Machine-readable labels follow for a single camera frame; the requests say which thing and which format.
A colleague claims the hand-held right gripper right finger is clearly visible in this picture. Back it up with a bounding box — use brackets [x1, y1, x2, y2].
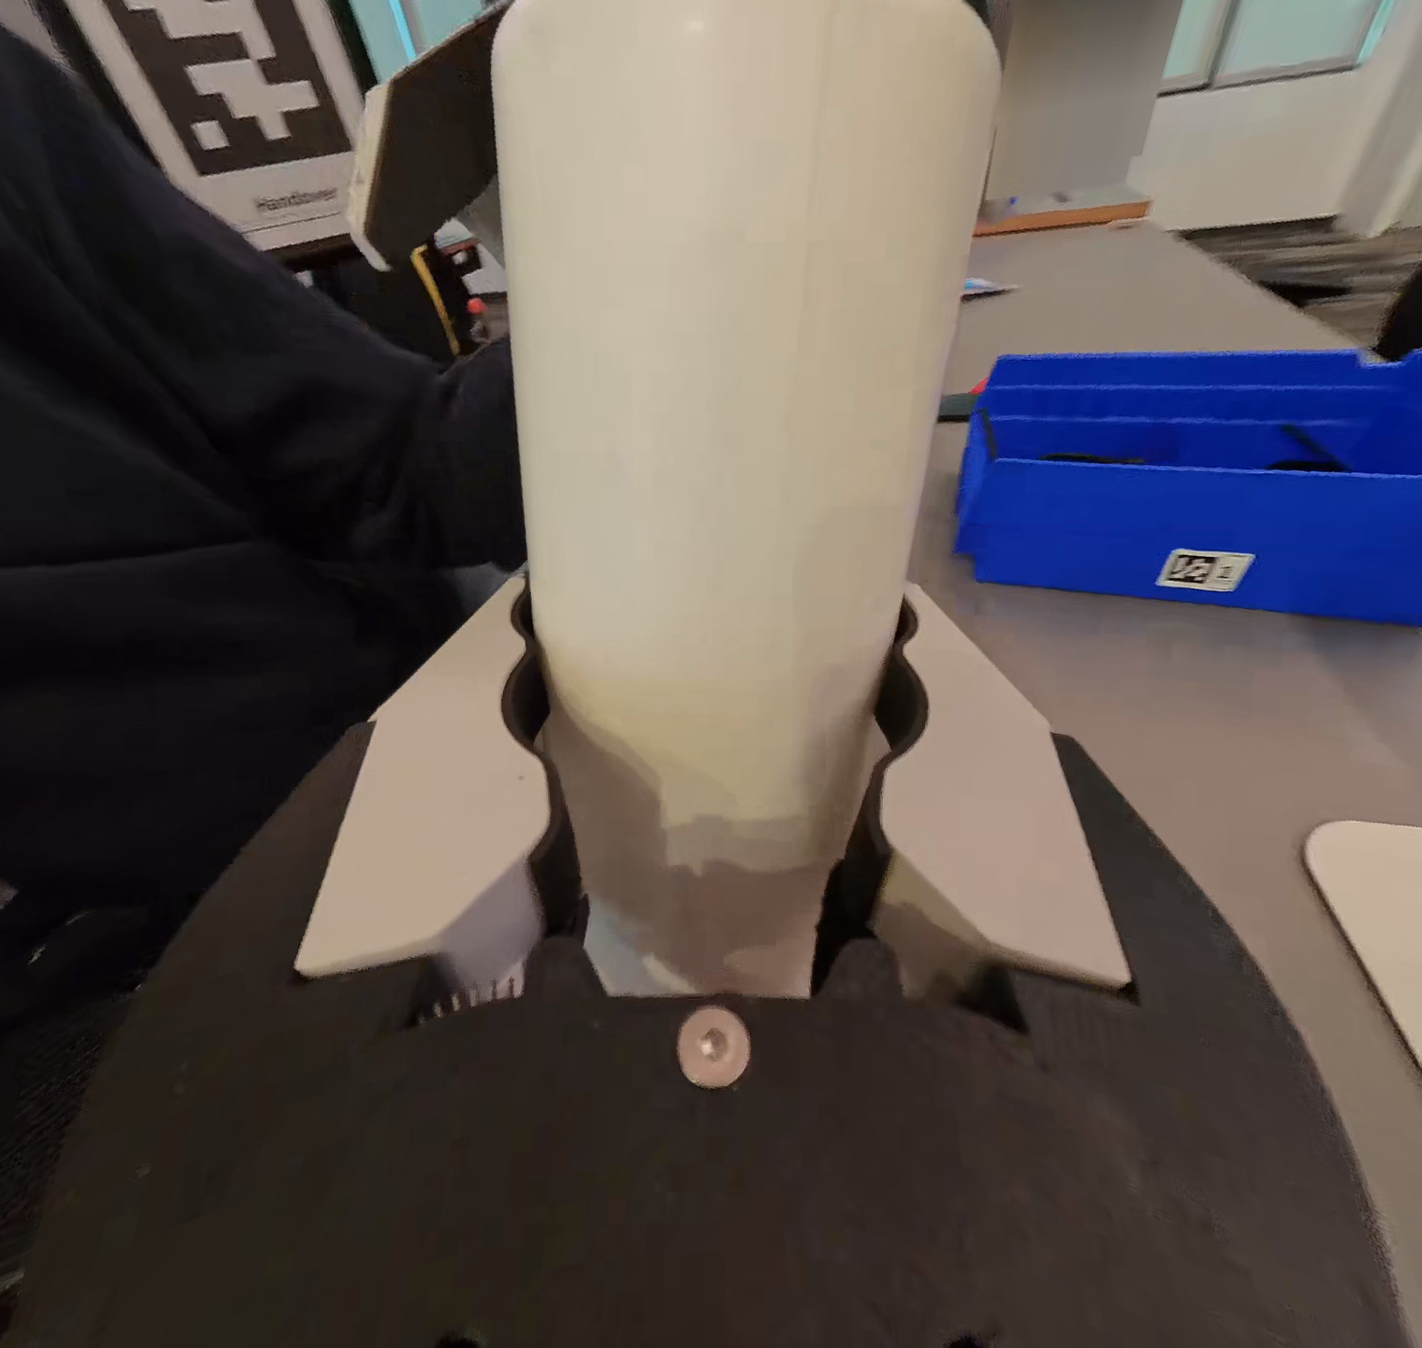
[854, 584, 1137, 995]

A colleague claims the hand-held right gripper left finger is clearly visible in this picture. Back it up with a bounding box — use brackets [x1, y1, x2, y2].
[294, 582, 559, 985]

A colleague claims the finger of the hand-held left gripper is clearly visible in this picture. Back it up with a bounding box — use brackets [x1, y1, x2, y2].
[348, 5, 519, 273]

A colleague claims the white bottle with black cap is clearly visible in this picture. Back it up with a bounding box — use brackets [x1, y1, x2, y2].
[488, 0, 1008, 1000]

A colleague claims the blue plastic bin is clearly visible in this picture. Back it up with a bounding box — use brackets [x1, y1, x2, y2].
[954, 346, 1422, 632]

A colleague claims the framed black and white sign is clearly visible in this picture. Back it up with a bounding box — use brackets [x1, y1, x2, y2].
[10, 0, 382, 258]

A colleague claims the person's dark clothing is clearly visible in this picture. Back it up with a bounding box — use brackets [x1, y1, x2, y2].
[0, 26, 534, 994]

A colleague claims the long wooden table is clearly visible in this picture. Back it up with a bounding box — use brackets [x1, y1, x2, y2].
[972, 191, 1160, 241]

